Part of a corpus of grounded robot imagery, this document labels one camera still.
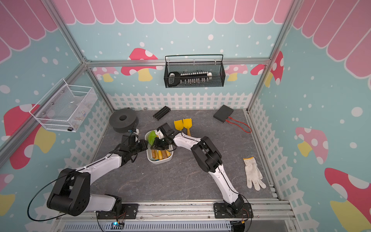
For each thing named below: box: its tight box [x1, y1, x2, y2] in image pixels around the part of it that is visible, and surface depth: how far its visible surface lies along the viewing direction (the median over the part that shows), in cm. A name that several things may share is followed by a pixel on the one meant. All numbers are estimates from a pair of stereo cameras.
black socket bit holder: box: [168, 71, 213, 87], surface depth 91 cm
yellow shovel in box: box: [157, 149, 172, 160], surface depth 94 cm
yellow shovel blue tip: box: [182, 117, 193, 137], surface depth 114 cm
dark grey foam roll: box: [109, 108, 139, 133], surface depth 108 cm
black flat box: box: [213, 104, 234, 123], surface depth 122 cm
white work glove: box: [242, 156, 267, 191], surface depth 87 cm
